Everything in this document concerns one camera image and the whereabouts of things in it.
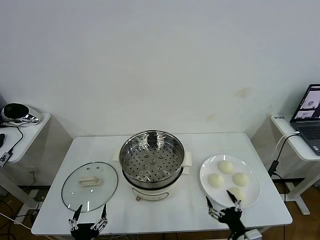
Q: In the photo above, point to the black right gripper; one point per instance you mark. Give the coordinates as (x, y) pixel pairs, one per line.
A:
(232, 218)

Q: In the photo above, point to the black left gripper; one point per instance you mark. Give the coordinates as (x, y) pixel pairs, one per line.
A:
(85, 230)

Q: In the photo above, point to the white steamed baozi bun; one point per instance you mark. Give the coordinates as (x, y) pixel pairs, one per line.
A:
(243, 193)
(240, 179)
(216, 180)
(225, 167)

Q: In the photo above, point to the perforated steel steamer basket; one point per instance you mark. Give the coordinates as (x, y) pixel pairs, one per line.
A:
(140, 160)

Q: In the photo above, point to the white round plate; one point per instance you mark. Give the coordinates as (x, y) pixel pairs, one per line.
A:
(206, 175)

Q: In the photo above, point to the cream electric cooker pot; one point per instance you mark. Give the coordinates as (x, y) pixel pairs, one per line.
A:
(150, 195)

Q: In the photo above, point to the white side table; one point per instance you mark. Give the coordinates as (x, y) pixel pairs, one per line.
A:
(287, 135)
(32, 135)

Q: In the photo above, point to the small printed table label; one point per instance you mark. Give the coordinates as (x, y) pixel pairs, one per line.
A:
(278, 117)

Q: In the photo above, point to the small black labelled adapter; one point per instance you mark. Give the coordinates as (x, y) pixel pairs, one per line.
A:
(3, 158)

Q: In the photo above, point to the dark gray open laptop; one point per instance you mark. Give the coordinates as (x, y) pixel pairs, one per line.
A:
(310, 132)

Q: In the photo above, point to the black computer mouse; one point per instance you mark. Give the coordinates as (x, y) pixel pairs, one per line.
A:
(2, 140)

